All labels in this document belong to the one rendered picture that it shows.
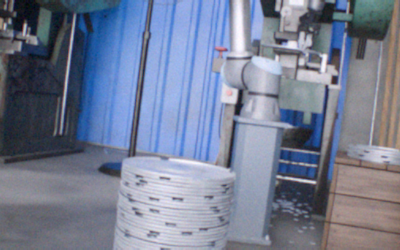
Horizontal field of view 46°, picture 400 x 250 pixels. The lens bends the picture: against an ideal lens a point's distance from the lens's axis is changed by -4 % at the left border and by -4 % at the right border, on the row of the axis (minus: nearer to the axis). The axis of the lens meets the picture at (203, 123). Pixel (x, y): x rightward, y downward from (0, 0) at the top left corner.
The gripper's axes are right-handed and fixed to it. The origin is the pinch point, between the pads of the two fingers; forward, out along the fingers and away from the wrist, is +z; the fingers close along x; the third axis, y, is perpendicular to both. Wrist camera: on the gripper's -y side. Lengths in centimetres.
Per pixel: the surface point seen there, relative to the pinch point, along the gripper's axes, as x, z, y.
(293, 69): 0.7, 12.6, -3.5
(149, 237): -78, 19, 121
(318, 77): 13.5, 13.7, 0.4
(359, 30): 30.3, -12.4, -5.4
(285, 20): -3.1, -6.7, -21.0
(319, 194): 14, 58, 37
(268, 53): 0.8, 18.3, -43.4
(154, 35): -49, 55, -170
